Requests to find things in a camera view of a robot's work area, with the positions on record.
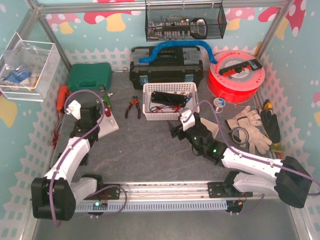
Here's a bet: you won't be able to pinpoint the green small motor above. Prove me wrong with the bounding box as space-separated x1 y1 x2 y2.
101 93 113 110

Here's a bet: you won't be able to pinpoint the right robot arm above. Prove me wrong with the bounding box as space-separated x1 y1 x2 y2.
168 109 312 209

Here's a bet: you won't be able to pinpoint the black glove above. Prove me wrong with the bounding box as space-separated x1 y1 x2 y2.
260 110 281 144

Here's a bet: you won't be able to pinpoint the solder wire spool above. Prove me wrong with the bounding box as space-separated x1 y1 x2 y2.
212 97 226 114

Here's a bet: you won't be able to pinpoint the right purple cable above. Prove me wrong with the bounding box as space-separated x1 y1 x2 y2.
182 100 320 216

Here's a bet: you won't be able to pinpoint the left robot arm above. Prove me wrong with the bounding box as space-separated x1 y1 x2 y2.
31 100 119 221

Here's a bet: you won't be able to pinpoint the white peg fixture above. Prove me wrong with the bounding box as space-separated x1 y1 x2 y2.
97 113 119 139

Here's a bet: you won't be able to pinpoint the tape roll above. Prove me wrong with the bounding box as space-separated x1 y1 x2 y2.
230 127 249 145

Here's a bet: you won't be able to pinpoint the green plastic case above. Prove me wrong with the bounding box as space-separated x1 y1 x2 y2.
67 62 112 92

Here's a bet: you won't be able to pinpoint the orange black pliers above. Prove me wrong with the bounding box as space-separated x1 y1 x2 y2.
124 96 142 119

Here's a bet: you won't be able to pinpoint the orange multimeter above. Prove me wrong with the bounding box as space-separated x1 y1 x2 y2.
56 84 71 114

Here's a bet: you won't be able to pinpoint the yellow black screwdriver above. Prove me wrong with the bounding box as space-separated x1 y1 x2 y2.
258 99 273 112

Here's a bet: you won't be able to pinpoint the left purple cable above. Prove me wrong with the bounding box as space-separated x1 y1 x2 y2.
48 89 129 228

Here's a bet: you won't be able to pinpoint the blue corrugated hose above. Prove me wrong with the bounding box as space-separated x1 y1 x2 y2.
139 40 218 64

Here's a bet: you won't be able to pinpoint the red filament spool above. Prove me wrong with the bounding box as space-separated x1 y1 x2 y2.
206 50 266 103

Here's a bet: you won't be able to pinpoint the clear acrylic box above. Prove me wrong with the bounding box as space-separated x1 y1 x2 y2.
0 33 61 102

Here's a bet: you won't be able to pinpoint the aluminium rail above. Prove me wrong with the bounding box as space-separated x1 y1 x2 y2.
72 178 281 201

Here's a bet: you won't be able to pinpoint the small white tray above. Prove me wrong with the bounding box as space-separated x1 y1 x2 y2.
200 117 219 139

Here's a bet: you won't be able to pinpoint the purple cable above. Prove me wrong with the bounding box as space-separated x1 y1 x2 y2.
182 100 320 216
48 89 129 228

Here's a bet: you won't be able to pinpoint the white work gloves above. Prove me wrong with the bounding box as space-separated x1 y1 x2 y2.
225 105 272 155

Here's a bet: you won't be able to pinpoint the large red spring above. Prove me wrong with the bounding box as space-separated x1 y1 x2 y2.
104 107 112 118

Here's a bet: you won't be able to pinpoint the black toolbox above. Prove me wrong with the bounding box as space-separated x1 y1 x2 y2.
129 46 204 90

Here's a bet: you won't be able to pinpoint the white perforated basket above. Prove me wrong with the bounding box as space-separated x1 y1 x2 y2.
142 82 200 121

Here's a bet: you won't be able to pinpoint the grey slotted cable duct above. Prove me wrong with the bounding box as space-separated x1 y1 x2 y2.
75 200 228 213

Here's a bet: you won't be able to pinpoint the red multimeter leads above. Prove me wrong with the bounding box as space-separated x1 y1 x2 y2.
50 113 62 149

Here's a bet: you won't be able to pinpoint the blue white gloves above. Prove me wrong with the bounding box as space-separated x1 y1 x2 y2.
4 65 32 87

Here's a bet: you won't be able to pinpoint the black wire mesh basket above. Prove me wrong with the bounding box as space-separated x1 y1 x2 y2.
145 0 227 42

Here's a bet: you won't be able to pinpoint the black red connector strip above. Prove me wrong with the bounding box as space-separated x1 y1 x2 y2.
218 59 263 77

